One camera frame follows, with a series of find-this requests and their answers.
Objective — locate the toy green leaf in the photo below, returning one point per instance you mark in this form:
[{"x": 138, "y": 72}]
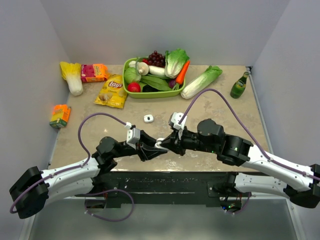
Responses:
[{"x": 156, "y": 83}]

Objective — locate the toy mushroom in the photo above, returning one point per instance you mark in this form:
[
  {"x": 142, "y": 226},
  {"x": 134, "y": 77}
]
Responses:
[{"x": 141, "y": 67}]

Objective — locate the white earbud charging case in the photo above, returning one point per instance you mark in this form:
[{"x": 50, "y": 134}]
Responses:
[{"x": 149, "y": 118}]

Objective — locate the toy cabbage in basket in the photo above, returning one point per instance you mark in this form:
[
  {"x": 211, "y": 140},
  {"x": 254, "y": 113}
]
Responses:
[{"x": 174, "y": 62}]

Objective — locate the orange green small carton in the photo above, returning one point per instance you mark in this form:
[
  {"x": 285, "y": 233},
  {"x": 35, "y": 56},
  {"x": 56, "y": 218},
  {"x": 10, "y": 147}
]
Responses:
[{"x": 60, "y": 116}]

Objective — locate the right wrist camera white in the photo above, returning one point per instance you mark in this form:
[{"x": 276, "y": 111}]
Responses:
[{"x": 177, "y": 123}]

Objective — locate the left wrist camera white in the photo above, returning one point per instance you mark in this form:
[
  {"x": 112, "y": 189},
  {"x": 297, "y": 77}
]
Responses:
[{"x": 133, "y": 135}]

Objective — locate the toy purple onion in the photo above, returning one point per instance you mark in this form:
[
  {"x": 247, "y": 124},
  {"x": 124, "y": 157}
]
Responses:
[{"x": 172, "y": 83}]

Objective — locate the yellow white toy cabbage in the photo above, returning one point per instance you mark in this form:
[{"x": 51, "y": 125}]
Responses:
[{"x": 71, "y": 73}]

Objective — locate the green plastic basket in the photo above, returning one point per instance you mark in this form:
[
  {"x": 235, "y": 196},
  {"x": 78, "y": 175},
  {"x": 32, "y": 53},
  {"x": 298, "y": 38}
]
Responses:
[{"x": 148, "y": 95}]

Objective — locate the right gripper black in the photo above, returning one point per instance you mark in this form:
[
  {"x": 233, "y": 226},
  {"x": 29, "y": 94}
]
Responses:
[{"x": 174, "y": 142}]

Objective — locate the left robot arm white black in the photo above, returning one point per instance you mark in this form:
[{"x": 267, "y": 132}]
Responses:
[{"x": 36, "y": 188}]

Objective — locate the white oval case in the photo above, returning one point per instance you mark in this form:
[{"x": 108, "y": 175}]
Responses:
[{"x": 158, "y": 144}]

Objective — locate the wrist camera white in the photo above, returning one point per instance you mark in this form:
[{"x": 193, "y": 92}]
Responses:
[
  {"x": 133, "y": 135},
  {"x": 177, "y": 123}
]

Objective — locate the green glass bottle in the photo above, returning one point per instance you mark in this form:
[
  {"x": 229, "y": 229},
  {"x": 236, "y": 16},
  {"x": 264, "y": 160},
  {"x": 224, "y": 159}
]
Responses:
[{"x": 239, "y": 86}]

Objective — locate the yellow Lays chips bag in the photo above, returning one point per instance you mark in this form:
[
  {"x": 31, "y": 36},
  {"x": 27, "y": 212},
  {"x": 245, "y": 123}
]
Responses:
[{"x": 112, "y": 93}]

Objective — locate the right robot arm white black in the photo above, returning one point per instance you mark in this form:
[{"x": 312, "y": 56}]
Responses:
[{"x": 298, "y": 183}]

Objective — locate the toy white radish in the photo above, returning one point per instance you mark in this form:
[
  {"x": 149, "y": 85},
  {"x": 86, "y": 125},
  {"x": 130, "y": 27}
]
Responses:
[{"x": 157, "y": 71}]

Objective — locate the toy round green cabbage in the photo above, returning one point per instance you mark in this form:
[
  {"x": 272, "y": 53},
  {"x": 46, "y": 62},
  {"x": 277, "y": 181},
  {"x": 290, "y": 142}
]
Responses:
[{"x": 131, "y": 75}]

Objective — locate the toy orange carrot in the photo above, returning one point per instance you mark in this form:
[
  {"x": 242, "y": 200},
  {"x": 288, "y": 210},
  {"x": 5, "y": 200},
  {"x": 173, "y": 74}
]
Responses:
[{"x": 180, "y": 78}]

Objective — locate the toy purple grapes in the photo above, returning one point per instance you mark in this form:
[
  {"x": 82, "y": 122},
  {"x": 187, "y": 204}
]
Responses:
[{"x": 155, "y": 59}]

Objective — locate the pink orange snack box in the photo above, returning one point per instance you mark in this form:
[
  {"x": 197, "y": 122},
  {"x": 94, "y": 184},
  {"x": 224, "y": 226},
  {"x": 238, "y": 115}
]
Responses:
[{"x": 91, "y": 73}]

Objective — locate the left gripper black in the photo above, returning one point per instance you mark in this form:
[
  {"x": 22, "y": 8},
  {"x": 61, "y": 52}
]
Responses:
[{"x": 147, "y": 154}]

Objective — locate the toy red tomato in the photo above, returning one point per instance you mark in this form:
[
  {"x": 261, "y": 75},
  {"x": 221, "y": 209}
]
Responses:
[{"x": 134, "y": 87}]

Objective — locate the green toy napa cabbage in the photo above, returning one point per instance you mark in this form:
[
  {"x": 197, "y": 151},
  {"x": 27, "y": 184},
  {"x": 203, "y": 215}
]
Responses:
[{"x": 201, "y": 82}]

